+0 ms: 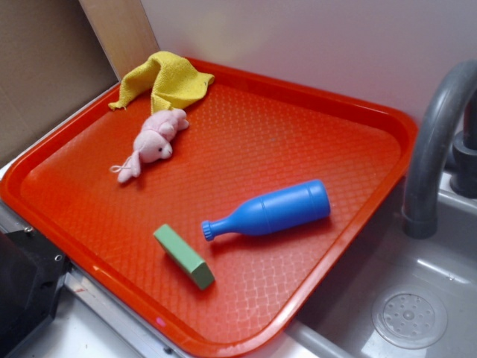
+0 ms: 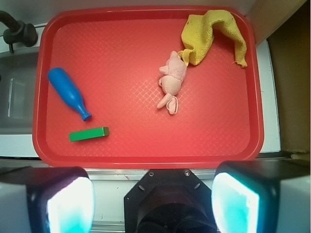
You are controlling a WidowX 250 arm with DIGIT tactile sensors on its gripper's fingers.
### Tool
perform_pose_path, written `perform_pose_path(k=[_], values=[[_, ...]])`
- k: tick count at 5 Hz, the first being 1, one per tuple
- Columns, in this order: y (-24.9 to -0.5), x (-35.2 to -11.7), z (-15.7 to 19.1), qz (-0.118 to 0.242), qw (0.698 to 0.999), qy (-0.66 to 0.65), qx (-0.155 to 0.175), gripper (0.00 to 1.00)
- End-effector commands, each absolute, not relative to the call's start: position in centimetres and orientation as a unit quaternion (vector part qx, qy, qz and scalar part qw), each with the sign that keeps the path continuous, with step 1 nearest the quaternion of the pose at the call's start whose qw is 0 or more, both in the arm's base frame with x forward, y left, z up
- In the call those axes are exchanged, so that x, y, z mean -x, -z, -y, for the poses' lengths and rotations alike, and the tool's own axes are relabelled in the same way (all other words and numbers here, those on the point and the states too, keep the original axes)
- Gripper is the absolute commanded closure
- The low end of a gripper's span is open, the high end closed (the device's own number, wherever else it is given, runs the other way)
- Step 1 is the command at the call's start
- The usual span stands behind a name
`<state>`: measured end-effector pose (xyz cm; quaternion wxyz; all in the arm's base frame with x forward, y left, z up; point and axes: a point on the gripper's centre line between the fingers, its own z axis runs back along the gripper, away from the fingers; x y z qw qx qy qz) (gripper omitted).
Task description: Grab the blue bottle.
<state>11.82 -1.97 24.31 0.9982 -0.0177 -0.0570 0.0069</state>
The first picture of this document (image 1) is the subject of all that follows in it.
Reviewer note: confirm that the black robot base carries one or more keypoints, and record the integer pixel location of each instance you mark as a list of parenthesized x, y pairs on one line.
[(33, 271)]

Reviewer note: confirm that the blue plastic bottle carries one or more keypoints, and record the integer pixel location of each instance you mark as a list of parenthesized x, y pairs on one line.
[(273, 212)]

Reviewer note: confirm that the orange plastic tray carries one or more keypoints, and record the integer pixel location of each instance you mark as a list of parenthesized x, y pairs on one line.
[(249, 136)]

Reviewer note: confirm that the pink plush pig toy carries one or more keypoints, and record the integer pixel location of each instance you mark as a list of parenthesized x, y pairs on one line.
[(153, 142)]

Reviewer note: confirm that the green rectangular block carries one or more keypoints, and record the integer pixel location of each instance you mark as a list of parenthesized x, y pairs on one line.
[(189, 261)]

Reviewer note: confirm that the yellow cloth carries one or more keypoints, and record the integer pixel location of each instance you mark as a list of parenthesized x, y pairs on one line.
[(173, 81)]

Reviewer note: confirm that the grey curved faucet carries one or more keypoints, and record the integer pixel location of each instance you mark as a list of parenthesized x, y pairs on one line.
[(443, 119)]

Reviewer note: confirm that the wooden board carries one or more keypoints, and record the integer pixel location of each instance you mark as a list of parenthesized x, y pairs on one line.
[(123, 30)]

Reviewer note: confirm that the grey toy sink basin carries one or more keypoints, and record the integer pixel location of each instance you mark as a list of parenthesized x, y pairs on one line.
[(393, 296)]

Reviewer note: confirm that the dark grey faucet knob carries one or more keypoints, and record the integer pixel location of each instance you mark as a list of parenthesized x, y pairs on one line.
[(463, 182)]

